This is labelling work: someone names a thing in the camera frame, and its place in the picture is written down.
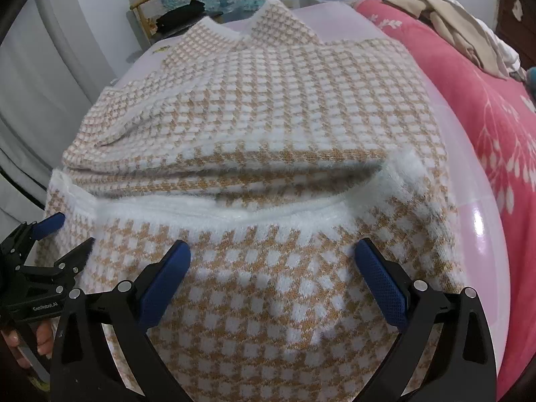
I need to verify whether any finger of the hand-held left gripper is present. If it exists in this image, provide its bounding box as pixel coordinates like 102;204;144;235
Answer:
19;238;96;289
0;213;66;260

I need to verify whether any pink floral blanket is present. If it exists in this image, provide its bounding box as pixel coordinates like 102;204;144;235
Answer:
354;0;536;402

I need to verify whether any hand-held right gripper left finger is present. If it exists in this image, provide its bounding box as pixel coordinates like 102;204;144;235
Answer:
49;240;192;402

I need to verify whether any person's left hand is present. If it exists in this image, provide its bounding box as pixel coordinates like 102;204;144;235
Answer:
2;320;54;369

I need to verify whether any beige clothes pile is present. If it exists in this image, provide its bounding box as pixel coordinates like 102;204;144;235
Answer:
383;0;522;78

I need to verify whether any beige white checked knit cardigan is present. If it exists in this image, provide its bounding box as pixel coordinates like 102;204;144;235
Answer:
33;0;467;402

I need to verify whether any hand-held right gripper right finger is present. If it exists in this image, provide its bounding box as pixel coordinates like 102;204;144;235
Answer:
354;238;499;402

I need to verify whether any brown wooden door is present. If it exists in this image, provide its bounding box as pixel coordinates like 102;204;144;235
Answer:
498;0;536;68

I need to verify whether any white curtain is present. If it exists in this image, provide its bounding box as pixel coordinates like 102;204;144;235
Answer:
0;0;143;218

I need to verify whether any wooden chair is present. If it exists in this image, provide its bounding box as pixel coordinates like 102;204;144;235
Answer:
130;0;197;47

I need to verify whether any lilac plastic folding board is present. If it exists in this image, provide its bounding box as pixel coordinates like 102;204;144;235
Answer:
117;2;509;369

